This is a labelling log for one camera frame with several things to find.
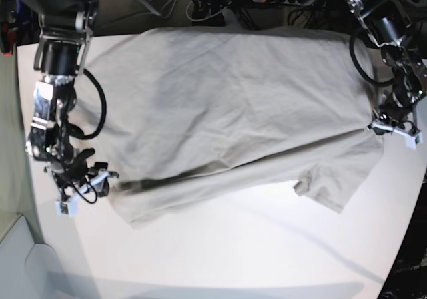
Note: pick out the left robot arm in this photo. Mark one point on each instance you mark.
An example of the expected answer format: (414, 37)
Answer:
(389, 27)

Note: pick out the red black clamp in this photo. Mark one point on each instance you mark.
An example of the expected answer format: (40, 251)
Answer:
(8, 37)

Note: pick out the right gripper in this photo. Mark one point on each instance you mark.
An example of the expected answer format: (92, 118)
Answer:
(78, 176)

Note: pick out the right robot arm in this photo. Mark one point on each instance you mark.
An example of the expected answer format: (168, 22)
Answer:
(66, 29)

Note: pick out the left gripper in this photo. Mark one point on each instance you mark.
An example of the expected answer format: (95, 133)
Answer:
(395, 107)

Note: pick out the beige t-shirt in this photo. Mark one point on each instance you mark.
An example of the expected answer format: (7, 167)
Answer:
(197, 112)

